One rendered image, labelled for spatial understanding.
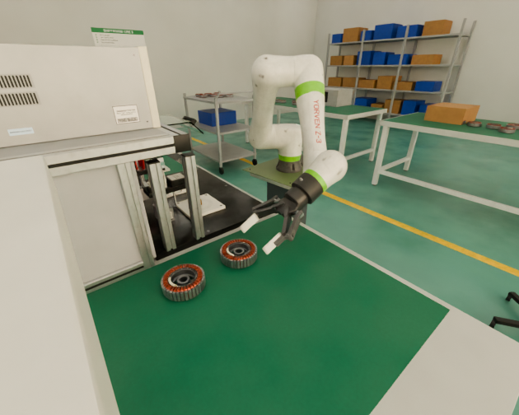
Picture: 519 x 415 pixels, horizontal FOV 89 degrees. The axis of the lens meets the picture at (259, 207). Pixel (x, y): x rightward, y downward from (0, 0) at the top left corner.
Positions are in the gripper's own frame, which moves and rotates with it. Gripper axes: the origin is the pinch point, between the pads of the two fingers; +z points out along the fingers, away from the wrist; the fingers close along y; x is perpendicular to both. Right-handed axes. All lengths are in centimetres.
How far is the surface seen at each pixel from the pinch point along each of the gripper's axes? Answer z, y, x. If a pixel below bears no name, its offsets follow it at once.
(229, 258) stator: 9.9, -2.7, 3.7
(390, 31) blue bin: -551, 358, -194
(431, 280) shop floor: -74, -9, -136
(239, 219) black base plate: -1.8, 17.2, -4.7
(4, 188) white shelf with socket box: 15, -36, 56
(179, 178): 4.2, 31.9, 16.2
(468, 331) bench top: -18, -51, -16
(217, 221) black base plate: 4.6, 20.0, -1.0
